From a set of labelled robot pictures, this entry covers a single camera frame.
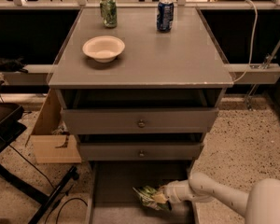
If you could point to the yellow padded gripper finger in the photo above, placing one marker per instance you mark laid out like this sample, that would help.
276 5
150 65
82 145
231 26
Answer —
159 196

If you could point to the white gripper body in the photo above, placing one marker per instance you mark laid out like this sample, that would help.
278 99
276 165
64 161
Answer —
172 191

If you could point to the green jalapeno chip bag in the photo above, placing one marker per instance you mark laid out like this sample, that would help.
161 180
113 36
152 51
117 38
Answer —
144 195

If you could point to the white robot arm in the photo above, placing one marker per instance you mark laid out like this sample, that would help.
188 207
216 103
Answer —
261 205

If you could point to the bottom grey drawer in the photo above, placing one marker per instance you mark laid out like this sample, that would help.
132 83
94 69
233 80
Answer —
114 201

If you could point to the grey drawer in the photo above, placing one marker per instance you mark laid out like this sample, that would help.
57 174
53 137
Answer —
119 111
114 201
140 147

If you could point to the middle grey drawer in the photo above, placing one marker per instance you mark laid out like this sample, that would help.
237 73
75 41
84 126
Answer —
140 147

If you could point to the grey drawer cabinet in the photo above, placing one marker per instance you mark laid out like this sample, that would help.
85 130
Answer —
184 58

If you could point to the top grey drawer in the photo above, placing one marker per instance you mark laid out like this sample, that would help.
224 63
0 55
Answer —
119 111

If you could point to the open cardboard box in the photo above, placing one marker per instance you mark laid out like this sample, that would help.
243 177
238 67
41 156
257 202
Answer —
51 142

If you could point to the white paper bowl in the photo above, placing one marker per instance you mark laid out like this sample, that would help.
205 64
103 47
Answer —
103 49

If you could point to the black stand base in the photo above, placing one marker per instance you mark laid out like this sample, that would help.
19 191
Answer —
27 193

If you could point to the blue soda can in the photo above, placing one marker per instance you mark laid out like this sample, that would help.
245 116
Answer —
165 16

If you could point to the green soda can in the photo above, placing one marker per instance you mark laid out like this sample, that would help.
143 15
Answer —
108 10

